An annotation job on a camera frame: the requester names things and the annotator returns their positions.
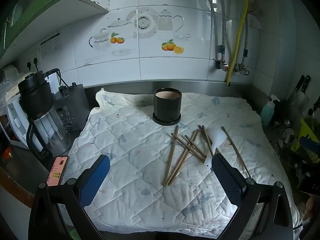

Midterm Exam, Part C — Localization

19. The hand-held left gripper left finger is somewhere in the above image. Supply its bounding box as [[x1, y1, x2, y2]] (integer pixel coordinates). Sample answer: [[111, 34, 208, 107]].
[[28, 154, 111, 240]]

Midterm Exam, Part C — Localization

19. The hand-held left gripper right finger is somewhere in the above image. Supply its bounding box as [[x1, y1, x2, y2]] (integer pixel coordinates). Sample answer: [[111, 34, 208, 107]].
[[211, 153, 294, 240]]

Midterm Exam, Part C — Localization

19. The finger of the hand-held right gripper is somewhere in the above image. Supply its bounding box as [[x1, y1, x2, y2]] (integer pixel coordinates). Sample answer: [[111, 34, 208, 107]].
[[282, 136, 320, 196]]

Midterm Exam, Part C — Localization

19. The white ceramic spoon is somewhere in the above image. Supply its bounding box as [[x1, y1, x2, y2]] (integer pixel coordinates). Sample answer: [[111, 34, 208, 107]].
[[204, 127, 227, 167]]

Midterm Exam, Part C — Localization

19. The pile of wooden chopsticks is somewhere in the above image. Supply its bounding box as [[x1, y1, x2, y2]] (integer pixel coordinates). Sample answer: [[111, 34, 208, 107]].
[[162, 125, 251, 187]]

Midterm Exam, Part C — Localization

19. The black utensil holder pot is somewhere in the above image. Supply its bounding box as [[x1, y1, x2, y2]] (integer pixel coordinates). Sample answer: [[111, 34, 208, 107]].
[[152, 87, 182, 125]]

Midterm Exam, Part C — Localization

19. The yellow-green plastic rack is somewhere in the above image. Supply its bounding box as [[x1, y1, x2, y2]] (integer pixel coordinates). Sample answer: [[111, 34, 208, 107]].
[[291, 117, 316, 153]]

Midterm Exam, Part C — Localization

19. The smartphone with pink screen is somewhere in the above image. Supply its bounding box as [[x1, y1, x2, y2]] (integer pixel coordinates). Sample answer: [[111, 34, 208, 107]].
[[46, 156, 69, 187]]

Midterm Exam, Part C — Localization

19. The white quilted cloth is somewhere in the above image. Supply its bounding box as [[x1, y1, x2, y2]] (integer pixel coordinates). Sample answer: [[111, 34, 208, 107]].
[[67, 89, 302, 239]]

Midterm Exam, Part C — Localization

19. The teal soap pump bottle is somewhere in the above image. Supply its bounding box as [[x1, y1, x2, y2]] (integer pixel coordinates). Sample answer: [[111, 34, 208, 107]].
[[260, 94, 280, 127]]

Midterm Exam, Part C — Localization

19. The glass blender jug black lid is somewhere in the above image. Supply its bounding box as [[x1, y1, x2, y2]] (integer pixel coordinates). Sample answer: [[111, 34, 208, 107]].
[[17, 69, 69, 170]]

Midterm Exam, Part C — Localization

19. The grey blender base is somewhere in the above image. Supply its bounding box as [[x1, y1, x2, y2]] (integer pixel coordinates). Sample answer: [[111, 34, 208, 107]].
[[54, 82, 90, 133]]

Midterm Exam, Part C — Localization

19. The white kitchen appliance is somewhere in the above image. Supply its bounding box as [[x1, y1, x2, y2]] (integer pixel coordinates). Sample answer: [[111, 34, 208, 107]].
[[0, 95, 35, 148]]

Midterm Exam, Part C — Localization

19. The metal pipe valve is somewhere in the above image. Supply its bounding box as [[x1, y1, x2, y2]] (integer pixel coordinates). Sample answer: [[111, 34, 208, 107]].
[[234, 64, 250, 76]]

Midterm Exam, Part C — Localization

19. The steel flexible hose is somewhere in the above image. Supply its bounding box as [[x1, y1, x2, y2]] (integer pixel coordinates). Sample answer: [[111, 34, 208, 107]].
[[241, 12, 250, 65], [210, 0, 227, 55]]

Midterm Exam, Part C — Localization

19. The yellow gas hose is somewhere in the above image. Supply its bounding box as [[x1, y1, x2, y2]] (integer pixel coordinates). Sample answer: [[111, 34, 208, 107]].
[[225, 0, 250, 87]]

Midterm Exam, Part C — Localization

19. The white wall socket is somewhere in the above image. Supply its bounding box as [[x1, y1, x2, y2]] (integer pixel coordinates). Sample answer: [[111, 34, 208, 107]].
[[25, 50, 42, 72]]

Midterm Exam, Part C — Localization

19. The white wall notice sticker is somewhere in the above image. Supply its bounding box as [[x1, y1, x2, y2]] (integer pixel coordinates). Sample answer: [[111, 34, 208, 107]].
[[40, 32, 62, 58]]

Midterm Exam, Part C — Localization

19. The green wall cabinet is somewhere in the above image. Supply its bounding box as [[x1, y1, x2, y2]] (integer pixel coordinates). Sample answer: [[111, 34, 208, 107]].
[[0, 0, 109, 60]]

